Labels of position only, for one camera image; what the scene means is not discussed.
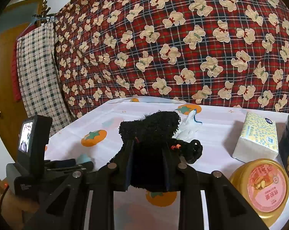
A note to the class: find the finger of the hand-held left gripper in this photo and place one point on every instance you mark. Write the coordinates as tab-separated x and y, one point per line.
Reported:
86	166
64	163

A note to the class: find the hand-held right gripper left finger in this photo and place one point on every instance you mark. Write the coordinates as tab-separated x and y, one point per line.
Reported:
129	170

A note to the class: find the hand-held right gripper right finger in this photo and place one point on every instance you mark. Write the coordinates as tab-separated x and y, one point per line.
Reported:
167	170

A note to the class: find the black fuzzy sock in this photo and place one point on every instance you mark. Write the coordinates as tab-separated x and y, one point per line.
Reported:
149	136

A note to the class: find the white glove with blue thread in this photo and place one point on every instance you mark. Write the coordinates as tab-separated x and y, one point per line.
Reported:
190	127

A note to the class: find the round metal tin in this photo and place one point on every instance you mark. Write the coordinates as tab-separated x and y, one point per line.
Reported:
288	148

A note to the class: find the person's left forearm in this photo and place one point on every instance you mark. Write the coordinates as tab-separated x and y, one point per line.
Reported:
15	203

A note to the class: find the light blue cloth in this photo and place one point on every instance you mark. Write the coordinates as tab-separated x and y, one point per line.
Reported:
84	158

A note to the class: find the checkered cloth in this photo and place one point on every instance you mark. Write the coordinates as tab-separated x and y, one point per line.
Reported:
39	76

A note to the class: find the red knit hanging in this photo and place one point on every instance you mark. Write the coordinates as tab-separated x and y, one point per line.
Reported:
16	76

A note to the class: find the wooden door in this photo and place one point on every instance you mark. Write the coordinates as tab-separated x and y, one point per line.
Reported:
3	76

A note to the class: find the yellow tissue pack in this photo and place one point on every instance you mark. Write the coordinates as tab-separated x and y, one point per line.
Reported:
257	134

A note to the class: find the gold can with pink lid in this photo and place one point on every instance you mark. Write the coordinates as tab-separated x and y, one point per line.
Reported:
266	186

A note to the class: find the red plaid bear blanket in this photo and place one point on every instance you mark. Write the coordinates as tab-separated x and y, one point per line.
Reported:
182	52

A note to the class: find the blue clothes hanger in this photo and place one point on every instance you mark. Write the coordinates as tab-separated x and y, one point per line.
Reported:
48	18

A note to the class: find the wooden coat rack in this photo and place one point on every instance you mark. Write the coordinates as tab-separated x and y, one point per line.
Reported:
44	9

